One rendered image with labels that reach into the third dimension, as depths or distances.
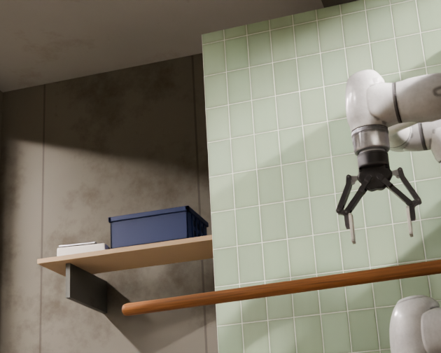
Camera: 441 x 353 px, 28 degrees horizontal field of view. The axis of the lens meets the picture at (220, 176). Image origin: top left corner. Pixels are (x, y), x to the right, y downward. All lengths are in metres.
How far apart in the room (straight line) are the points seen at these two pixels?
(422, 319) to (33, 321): 4.09
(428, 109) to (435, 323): 0.73
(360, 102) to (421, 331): 0.78
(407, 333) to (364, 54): 1.32
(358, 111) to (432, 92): 0.18
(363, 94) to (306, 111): 1.34
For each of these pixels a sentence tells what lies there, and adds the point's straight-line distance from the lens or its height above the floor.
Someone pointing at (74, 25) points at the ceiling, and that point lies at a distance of 6.09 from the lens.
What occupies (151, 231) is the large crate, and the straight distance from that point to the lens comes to 5.37.
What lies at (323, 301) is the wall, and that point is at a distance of 3.25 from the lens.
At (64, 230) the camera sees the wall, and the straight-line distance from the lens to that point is 6.37.
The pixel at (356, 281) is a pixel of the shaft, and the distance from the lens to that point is 1.99.
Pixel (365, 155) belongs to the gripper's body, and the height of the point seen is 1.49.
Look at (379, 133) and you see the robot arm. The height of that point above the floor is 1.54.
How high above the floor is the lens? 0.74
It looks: 20 degrees up
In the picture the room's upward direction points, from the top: 3 degrees counter-clockwise
